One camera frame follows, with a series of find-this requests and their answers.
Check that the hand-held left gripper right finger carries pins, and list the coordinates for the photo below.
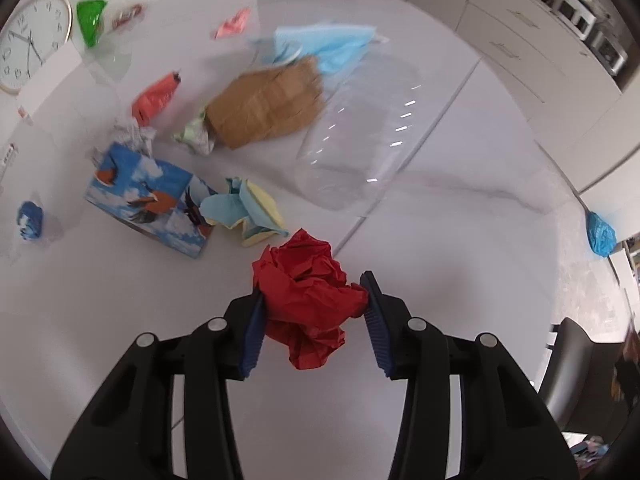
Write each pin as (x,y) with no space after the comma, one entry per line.
(375,325)

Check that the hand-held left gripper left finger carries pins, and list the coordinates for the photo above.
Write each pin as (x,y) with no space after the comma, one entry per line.
(252,340)

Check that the red paper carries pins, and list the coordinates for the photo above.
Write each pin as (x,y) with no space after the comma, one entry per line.
(305,300)

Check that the crumpled pastel paper napkins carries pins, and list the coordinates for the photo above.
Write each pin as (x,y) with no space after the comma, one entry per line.
(250,207)

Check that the bird print tissue box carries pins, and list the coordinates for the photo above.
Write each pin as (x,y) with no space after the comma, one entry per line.
(145,200)

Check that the clear plastic bottle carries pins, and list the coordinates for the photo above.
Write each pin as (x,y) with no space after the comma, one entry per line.
(365,135)

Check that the grey chair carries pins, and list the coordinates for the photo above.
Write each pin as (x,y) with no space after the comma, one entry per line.
(575,375)

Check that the crumpled green white paper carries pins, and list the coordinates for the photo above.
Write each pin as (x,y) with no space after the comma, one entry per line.
(197,135)

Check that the brown paper bag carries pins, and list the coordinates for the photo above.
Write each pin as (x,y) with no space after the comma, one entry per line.
(265,105)

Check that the blue bag on stick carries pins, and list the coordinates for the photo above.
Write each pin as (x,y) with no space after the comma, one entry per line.
(601,234)

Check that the blue crumpled wrapper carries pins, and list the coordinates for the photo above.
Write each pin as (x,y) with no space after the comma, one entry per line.
(30,220)

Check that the orange-red plastic wrapper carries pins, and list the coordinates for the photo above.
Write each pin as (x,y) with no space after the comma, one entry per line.
(155,97)

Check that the bookshelf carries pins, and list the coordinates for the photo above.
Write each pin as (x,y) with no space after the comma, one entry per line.
(632,257)

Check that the blue face mask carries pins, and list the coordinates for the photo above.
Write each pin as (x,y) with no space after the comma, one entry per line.
(335,42)

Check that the red white striped packet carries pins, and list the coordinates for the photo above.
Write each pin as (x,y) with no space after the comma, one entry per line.
(7,156)

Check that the beige drawer cabinet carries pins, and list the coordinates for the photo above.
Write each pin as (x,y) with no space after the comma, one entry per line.
(530,55)

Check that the clear plastic cup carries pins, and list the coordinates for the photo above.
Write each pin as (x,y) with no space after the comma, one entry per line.
(112,60)

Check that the pink plastic wrapper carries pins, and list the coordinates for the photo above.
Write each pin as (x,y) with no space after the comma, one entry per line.
(231,24)

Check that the white cardboard box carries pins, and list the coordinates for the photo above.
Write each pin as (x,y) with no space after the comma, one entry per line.
(52,80)

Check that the red white small packet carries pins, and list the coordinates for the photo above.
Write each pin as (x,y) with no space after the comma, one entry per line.
(127,16)

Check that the green plastic cup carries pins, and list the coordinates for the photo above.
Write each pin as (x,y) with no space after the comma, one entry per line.
(91,20)

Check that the silver toaster oven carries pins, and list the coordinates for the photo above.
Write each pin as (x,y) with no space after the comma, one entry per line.
(609,52)

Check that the silver microwave oven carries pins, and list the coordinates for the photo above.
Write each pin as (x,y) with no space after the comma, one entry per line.
(575,12)

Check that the round white wall clock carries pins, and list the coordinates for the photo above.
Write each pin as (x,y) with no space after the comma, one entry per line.
(30,40)

